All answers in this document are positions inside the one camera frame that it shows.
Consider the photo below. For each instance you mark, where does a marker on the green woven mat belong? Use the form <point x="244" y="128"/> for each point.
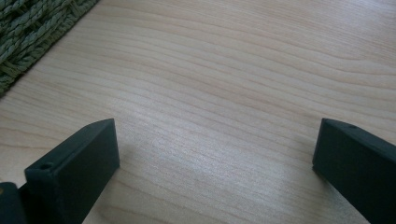
<point x="28" y="28"/>

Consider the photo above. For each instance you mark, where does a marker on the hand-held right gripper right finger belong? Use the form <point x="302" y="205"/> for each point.
<point x="358" y="165"/>

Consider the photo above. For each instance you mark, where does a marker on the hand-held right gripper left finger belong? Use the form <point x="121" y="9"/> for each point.
<point x="73" y="174"/>

